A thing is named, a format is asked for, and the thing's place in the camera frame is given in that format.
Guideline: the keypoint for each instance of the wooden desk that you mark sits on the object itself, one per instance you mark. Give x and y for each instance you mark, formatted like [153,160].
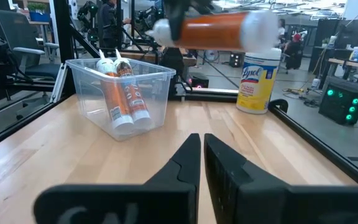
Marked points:
[356,64]

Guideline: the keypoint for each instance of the blue planter box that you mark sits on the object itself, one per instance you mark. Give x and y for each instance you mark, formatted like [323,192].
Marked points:
[39,15]

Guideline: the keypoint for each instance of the black computer with green lights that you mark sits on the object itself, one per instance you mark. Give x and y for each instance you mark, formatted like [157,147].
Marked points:
[337,105]

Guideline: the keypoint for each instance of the black box with red light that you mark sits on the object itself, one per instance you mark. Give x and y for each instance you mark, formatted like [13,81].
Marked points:
[197,81]

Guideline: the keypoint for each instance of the white bottle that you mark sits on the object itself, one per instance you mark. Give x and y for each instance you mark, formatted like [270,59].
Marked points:
[315,83]

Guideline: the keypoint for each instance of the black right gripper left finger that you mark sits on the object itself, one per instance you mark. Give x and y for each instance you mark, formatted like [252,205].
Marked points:
[135,202]

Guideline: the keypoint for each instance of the silver metal bracket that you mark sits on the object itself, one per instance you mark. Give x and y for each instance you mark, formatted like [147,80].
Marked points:
[57,84]

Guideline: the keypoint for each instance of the person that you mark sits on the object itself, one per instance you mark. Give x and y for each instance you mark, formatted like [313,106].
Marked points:
[294,53]
[109,21]
[281,29]

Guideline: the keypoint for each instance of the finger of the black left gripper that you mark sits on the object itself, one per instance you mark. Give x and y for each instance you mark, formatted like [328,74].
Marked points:
[177,18]

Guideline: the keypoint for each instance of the brown orange sealant tube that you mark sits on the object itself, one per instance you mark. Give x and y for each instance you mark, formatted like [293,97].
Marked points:
[135,99]

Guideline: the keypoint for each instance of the grey office chair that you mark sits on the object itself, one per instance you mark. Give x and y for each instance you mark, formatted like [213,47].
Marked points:
[14,31]

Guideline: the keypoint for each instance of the black background robot arm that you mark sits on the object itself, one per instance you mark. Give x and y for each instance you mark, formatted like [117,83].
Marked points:
[89,15]

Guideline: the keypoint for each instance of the clear plastic bin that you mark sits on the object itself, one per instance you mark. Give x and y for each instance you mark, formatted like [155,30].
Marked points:
[157,102]

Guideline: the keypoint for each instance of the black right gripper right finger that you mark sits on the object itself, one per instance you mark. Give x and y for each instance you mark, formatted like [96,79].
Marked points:
[259,202]

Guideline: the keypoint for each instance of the black monitor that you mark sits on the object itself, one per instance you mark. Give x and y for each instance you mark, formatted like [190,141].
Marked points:
[353,32]

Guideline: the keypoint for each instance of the orange white sealant tube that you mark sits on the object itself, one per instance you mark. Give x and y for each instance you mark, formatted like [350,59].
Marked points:
[213,31]
[115,102]

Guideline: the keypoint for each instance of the small floor fan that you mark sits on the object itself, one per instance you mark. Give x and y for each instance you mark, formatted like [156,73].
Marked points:
[211,56]

